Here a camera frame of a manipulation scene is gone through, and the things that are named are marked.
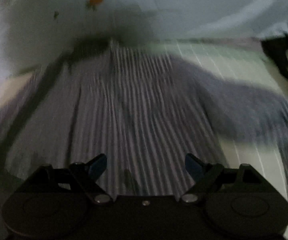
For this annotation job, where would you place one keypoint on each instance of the blue plaid shirt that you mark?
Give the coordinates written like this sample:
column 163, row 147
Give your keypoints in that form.
column 134, row 105

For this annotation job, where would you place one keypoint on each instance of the green grid mat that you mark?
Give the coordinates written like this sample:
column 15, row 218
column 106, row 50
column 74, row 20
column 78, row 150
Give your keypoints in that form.
column 248, row 160

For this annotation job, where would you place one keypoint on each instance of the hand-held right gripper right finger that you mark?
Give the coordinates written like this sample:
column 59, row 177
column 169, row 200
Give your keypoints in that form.
column 194, row 166

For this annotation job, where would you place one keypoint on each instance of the carrot print bed sheet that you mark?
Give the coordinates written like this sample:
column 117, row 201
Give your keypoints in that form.
column 171, row 5

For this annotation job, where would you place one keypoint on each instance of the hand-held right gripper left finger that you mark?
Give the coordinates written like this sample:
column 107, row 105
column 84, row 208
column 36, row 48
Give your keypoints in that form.
column 97, row 166

